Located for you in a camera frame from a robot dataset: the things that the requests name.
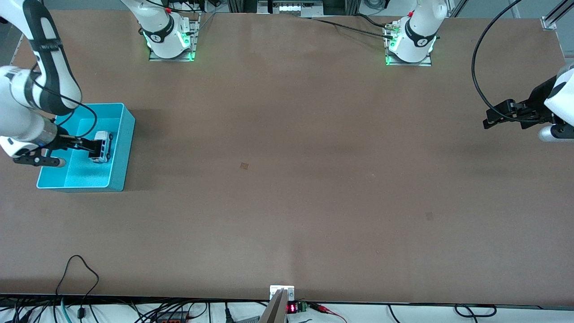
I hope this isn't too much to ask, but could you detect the thick black looped cable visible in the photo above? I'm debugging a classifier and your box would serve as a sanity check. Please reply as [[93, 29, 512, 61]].
[[454, 304, 497, 319]]

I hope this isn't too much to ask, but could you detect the teal plastic bin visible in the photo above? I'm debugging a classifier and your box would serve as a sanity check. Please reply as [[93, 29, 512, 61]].
[[37, 103, 136, 192]]

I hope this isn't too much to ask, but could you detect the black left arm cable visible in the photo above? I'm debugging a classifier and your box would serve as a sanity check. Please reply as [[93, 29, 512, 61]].
[[471, 0, 539, 124]]

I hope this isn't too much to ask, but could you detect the red wire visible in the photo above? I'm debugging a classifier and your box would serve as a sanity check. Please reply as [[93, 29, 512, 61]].
[[309, 303, 348, 323]]

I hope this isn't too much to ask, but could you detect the aluminium profile with bracket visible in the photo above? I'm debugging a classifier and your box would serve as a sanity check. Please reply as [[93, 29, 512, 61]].
[[541, 0, 574, 31]]

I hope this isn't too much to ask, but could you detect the white lit control device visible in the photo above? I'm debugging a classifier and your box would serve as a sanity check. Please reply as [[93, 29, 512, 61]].
[[258, 0, 324, 17]]

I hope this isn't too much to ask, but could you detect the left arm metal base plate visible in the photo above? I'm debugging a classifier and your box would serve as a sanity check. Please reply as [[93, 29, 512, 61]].
[[385, 25, 432, 67]]

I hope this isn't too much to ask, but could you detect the thin black looped cable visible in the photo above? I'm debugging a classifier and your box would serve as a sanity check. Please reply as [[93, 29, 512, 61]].
[[55, 254, 100, 319]]

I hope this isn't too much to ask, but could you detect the white jeep toy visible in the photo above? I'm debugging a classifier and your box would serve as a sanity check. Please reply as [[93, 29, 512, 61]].
[[88, 131, 114, 164]]

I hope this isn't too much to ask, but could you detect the black cable across table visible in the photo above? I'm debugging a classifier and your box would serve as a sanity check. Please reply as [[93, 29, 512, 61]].
[[298, 16, 397, 40]]

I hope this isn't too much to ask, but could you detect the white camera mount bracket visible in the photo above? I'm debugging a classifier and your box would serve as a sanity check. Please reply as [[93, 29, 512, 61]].
[[270, 285, 295, 301]]

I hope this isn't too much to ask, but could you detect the grey camera mount bar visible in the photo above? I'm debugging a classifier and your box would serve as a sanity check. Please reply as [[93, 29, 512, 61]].
[[259, 289, 288, 323]]

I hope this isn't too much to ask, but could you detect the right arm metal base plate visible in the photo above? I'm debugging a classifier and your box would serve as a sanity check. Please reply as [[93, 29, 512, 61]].
[[149, 20, 200, 62]]

